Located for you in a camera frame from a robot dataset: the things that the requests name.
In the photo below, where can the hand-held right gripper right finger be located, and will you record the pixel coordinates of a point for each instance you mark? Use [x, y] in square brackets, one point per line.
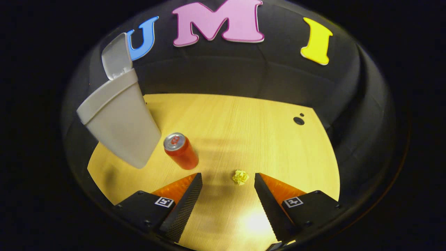
[270, 209]

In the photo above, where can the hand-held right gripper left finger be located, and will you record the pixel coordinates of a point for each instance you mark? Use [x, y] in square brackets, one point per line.
[184, 209]

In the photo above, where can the yellow paper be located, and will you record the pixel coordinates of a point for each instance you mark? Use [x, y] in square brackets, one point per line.
[240, 177]

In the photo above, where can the red pop can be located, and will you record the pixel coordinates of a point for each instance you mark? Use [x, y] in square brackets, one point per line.
[183, 155]

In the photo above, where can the white desktop garbage bin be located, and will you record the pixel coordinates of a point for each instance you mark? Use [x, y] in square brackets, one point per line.
[118, 118]

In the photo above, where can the wooden desktop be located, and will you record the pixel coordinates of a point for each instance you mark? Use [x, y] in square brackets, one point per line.
[244, 132]

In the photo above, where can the black backdrop cloth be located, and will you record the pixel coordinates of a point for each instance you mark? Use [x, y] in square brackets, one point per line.
[209, 73]

